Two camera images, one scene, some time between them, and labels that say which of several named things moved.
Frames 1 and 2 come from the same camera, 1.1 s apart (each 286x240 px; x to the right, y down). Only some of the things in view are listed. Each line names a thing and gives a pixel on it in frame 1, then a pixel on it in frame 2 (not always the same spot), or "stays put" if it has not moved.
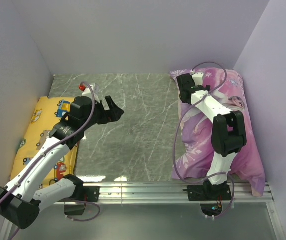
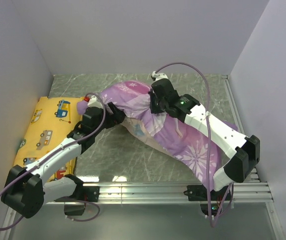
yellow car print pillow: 44,116 stays put
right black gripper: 207,88 -> 153,109
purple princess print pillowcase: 196,154 -> 155,133
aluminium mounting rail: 169,193 stays put
